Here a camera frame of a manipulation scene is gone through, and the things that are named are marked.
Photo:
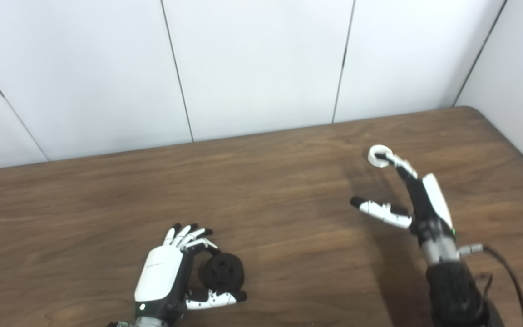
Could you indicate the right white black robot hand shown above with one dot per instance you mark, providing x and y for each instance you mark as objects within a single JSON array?
[{"x": 429, "y": 204}]

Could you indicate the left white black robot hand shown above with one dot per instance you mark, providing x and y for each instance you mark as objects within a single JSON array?
[{"x": 159, "y": 274}]

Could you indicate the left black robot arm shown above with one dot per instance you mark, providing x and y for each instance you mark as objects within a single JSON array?
[{"x": 150, "y": 323}]

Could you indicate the round black plastic part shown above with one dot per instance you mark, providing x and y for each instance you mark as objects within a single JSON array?
[{"x": 223, "y": 272}]

